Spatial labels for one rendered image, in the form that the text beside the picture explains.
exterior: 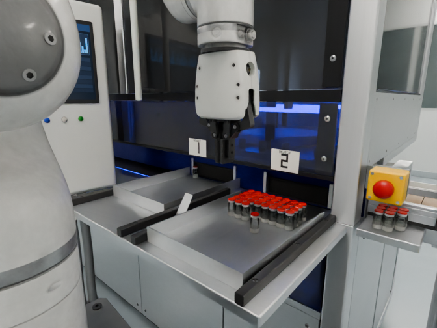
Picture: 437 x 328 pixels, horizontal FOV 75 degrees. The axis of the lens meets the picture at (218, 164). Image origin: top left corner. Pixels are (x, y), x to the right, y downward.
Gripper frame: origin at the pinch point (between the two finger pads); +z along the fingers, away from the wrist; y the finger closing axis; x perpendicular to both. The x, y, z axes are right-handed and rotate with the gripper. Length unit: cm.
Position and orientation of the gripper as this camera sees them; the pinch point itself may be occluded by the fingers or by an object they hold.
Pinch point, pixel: (224, 150)
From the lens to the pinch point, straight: 46.9
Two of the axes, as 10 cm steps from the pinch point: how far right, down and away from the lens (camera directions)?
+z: 0.0, 9.7, 2.3
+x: -6.5, 1.7, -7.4
